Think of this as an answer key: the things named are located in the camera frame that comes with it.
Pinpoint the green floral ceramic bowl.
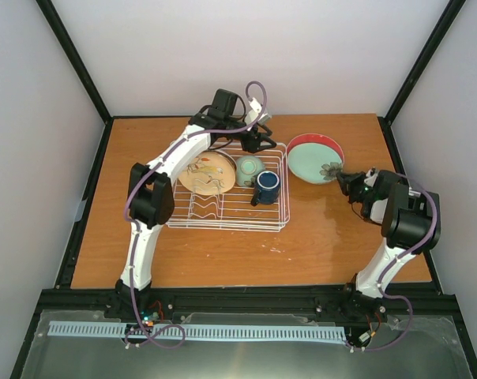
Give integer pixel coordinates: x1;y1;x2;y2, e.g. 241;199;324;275
235;156;265;187

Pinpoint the dark blue ceramic mug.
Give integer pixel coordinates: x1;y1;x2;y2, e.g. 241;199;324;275
250;171;281;207

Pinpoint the white wire dish rack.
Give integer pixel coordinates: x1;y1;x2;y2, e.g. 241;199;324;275
167;143;290;232

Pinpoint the plain green plate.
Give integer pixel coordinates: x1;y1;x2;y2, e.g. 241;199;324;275
287;142;344;185

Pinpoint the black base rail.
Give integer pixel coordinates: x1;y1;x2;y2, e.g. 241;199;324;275
36;283;460;320

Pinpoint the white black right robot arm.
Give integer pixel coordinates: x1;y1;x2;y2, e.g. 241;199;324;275
336;168;441;319

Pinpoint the light blue cable duct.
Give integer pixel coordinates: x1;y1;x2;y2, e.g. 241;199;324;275
47;321;346;344

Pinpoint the beige bird painted plate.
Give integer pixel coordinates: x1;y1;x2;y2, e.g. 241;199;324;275
178;152;235;196

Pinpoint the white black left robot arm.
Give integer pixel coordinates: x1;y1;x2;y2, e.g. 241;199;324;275
115;81;276;318

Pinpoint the black enclosure frame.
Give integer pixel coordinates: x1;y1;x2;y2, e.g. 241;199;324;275
10;0;477;378

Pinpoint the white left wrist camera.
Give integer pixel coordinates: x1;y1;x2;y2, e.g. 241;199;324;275
244;97;272;126

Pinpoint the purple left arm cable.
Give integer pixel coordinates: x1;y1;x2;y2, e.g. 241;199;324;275
122;81;269;349

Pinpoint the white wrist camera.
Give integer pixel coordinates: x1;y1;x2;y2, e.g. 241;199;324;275
244;97;272;126
364;167;378;187

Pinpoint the floral patterned plate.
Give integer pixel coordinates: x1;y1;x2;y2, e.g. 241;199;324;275
206;149;237;167

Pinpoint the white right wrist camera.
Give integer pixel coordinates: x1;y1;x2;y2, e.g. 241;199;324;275
364;167;378;187

